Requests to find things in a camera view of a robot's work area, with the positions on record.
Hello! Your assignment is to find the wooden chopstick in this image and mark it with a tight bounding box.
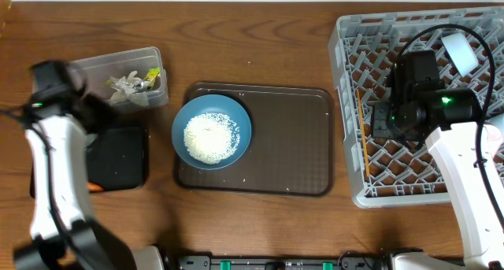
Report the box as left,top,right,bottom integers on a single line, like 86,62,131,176
355,89,371,179

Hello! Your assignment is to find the light blue bowl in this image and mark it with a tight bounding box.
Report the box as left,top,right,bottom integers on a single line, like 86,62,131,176
441,33,479,77

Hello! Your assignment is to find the aluminium foil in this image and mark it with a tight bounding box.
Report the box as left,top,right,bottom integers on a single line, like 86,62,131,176
106,71,146,94

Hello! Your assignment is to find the light blue cup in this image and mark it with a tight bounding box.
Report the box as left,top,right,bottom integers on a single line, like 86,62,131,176
488,113,504,134

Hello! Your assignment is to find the pink plastic cup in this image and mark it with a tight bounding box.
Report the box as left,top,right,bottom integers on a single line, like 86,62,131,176
485,124,503,157

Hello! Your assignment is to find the yellow green wrapper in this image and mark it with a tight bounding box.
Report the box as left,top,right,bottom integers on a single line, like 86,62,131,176
143,68,161,91

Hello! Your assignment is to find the orange carrot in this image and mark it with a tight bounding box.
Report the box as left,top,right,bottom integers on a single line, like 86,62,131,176
87,182,104,193

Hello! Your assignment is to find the dark blue plate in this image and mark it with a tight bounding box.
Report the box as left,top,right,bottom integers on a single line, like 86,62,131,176
172,94,252,170

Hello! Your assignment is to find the pile of white rice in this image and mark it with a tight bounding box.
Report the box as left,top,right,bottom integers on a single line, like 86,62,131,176
183,113,241,165

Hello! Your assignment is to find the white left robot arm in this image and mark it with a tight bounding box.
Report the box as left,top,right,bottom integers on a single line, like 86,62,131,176
13,61,137,269

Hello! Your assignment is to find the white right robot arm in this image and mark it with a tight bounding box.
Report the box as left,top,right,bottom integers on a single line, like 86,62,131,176
372,50,503,269

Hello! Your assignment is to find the grey dishwasher rack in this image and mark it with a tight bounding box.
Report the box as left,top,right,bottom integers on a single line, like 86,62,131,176
328,6,503,208

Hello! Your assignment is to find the clear plastic bin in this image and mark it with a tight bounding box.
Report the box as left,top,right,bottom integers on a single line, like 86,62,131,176
70,46,169,113

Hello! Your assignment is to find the black plastic tray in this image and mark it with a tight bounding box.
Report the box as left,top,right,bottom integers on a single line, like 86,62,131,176
29,120,149,200

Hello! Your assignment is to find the dark brown serving tray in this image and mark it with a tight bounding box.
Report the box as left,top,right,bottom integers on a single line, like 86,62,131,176
174,82,335,197

